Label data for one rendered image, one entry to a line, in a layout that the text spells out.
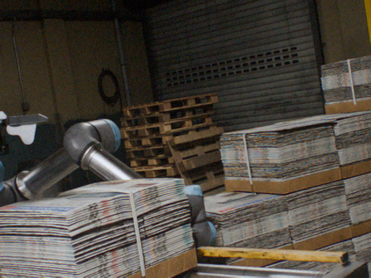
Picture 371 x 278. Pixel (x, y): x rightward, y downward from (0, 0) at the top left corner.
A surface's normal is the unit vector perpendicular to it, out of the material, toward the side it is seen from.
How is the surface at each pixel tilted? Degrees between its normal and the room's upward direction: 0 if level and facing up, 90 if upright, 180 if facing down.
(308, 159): 90
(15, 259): 90
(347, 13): 90
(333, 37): 90
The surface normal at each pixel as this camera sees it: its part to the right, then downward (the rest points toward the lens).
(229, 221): 0.49, -0.04
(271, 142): -0.87, 0.16
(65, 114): 0.75, -0.08
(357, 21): -0.65, 0.14
